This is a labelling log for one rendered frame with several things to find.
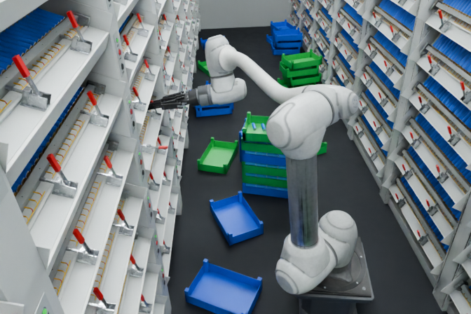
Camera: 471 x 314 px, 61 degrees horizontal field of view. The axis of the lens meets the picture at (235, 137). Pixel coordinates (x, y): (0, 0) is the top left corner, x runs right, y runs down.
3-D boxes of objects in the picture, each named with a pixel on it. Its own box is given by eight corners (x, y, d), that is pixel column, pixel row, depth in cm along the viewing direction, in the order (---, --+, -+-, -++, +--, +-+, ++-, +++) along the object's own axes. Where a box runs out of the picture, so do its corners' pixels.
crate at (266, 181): (295, 168, 253) (296, 158, 249) (291, 188, 236) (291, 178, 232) (249, 163, 259) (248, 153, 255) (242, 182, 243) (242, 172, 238)
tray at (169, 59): (175, 59, 254) (181, 38, 248) (165, 102, 203) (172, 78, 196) (144, 48, 250) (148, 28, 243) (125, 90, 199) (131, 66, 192)
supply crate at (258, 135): (298, 125, 235) (298, 113, 231) (296, 144, 219) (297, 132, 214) (247, 123, 240) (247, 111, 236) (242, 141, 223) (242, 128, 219)
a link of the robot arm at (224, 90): (214, 102, 181) (208, 74, 176) (248, 97, 180) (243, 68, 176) (213, 108, 171) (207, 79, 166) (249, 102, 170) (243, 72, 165)
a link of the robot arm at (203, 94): (213, 99, 180) (200, 101, 181) (209, 80, 175) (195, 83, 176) (213, 108, 173) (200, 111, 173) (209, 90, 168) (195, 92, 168)
